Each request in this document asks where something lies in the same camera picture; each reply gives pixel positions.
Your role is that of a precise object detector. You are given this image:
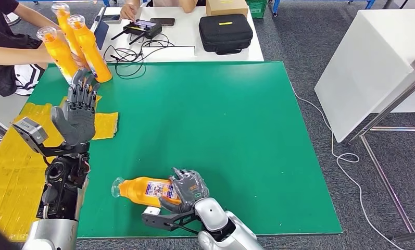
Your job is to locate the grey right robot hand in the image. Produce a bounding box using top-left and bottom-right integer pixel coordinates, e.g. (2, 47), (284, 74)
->
(159, 168), (210, 215)

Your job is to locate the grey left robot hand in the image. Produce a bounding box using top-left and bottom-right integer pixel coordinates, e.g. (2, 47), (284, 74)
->
(51, 68), (101, 147)

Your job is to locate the orange detergent bottle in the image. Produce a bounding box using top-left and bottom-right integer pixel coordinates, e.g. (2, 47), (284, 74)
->
(51, 3), (89, 68)
(67, 14), (113, 84)
(36, 26), (80, 85)
(111, 177), (184, 209)

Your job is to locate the black remote controller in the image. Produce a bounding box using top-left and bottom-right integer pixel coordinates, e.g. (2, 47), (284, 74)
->
(110, 19), (163, 45)

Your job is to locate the green table mat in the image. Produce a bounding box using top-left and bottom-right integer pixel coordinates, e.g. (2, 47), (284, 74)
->
(28, 61), (343, 240)

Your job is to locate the white side table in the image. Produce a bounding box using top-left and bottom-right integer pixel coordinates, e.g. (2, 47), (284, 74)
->
(0, 87), (29, 141)

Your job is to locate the yellow plastic sheet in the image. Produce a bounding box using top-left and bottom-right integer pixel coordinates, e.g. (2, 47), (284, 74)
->
(0, 96), (119, 242)

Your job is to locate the dark blue tablet case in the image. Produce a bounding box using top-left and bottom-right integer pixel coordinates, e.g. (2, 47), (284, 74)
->
(91, 6), (110, 51)

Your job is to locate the black smartphone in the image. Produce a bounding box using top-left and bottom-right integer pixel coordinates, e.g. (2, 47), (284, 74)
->
(96, 14), (122, 23)

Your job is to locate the black carrying case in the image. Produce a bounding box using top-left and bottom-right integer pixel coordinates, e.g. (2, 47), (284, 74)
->
(198, 13), (254, 55)

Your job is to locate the cardboard box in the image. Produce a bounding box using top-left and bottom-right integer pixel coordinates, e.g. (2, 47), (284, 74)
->
(206, 0), (250, 17)

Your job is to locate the green plastic crate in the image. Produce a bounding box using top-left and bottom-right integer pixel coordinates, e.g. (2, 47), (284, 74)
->
(246, 0), (268, 18)

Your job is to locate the blue metal rack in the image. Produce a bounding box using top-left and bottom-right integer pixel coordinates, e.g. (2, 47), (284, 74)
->
(271, 0), (378, 17)

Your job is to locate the white cabinet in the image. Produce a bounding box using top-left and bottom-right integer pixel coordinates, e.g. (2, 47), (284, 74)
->
(315, 7), (415, 143)

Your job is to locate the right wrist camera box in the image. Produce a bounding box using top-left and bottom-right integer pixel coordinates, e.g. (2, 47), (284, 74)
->
(142, 206), (170, 229)

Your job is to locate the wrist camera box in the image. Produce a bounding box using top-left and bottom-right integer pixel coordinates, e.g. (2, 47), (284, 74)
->
(11, 116), (49, 153)
(142, 206), (170, 229)

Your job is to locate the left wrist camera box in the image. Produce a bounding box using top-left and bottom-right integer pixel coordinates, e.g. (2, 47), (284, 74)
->
(11, 116), (49, 153)

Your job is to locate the black cable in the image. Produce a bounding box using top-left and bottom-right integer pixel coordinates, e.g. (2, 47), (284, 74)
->
(103, 32), (175, 78)

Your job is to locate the blue metal frame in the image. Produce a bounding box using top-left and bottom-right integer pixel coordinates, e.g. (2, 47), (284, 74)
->
(17, 0), (112, 8)

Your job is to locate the white floor cable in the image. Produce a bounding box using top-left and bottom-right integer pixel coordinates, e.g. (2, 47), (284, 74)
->
(289, 81), (405, 250)

